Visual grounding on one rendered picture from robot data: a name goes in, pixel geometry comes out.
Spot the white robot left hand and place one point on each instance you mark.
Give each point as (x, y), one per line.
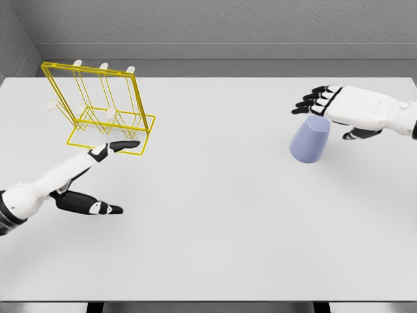
(65, 169)

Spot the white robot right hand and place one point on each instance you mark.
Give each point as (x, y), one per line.
(358, 107)

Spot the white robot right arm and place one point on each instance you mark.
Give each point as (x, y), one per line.
(405, 117)

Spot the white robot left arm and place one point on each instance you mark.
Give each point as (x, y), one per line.
(19, 202)

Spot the lavender cup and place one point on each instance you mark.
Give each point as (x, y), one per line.
(309, 143)

